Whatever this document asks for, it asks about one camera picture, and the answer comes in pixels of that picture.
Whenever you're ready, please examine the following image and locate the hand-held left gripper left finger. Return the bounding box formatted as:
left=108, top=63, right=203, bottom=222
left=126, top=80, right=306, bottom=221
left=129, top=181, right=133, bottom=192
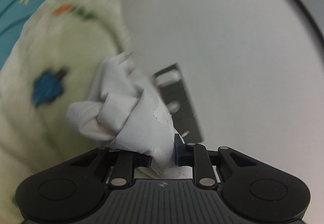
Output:
left=68, top=146, right=153, bottom=186

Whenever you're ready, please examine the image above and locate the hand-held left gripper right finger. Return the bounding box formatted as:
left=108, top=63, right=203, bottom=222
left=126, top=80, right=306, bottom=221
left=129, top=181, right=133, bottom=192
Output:
left=174, top=133, right=256, bottom=186

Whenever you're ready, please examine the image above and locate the white shirt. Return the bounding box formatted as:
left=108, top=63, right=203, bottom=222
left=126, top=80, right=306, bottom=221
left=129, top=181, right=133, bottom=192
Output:
left=66, top=52, right=193, bottom=180

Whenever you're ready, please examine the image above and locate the green printed fleece blanket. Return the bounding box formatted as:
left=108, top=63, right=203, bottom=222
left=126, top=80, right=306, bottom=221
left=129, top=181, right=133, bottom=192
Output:
left=0, top=0, right=132, bottom=224

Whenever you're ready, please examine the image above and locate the grey metal wall plate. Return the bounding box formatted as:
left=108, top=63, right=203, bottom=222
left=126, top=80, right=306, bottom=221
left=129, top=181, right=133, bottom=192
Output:
left=153, top=62, right=204, bottom=142

